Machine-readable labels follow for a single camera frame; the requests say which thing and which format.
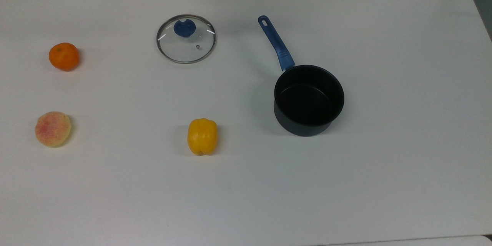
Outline glass lid with blue knob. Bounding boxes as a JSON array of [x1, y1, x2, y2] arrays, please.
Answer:
[[156, 14, 217, 64]]

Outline yellow bell pepper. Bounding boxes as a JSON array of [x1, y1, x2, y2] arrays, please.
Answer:
[[187, 118, 218, 156]]

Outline orange mandarin fruit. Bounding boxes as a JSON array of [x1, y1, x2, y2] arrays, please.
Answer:
[[48, 42, 80, 72]]

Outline pink yellow peach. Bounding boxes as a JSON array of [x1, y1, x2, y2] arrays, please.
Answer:
[[35, 111, 72, 148]]

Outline dark saucepan with blue handle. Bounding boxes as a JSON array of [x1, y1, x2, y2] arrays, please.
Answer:
[[258, 15, 345, 137]]

